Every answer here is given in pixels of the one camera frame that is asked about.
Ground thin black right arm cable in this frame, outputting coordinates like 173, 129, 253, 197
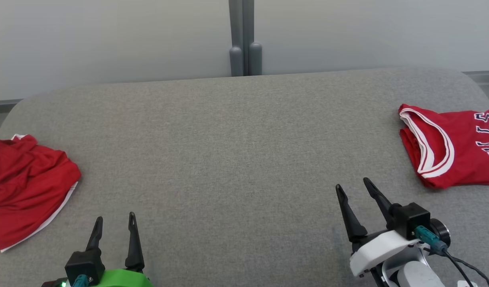
424, 247, 489, 287

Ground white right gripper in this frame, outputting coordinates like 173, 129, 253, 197
335, 177, 421, 278

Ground red shorts with white trim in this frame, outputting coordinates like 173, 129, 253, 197
0, 134, 82, 253

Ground red jersey with white sleeves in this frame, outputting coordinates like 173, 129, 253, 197
398, 103, 489, 189

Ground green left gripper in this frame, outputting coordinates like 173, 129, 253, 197
86, 211, 154, 287

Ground teal right camera cable connector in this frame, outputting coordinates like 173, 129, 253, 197
414, 225, 449, 254

